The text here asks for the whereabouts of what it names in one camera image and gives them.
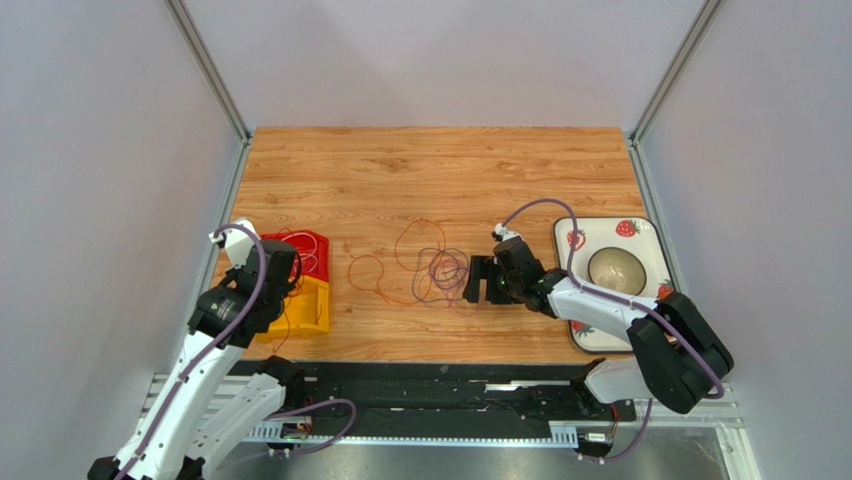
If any red cable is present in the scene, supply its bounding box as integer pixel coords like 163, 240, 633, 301
269, 229, 321, 354

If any blue cable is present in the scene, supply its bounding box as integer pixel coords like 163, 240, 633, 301
410, 247, 471, 304

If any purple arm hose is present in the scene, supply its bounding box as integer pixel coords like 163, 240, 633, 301
113, 222, 357, 480
499, 197, 727, 464

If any beige ceramic bowl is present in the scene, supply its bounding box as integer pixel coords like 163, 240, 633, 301
587, 247, 647, 295

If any white cable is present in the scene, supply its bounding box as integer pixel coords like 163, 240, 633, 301
292, 239, 327, 278

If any strawberry pattern tray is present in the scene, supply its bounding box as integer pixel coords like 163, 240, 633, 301
553, 217, 676, 355

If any yellow plastic bin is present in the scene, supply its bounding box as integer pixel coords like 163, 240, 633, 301
256, 276, 331, 343

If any purple left arm hose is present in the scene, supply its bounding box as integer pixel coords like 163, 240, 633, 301
113, 222, 357, 480

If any red plastic bin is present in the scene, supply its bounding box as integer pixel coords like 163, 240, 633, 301
261, 229, 331, 283

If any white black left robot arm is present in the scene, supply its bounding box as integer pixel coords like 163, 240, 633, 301
87, 217, 304, 479

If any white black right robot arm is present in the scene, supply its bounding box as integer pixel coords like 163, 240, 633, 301
462, 230, 735, 414

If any purple right arm hose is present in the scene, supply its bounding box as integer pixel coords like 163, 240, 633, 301
499, 197, 727, 464

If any pink cable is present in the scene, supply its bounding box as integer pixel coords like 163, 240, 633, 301
429, 256, 484, 317

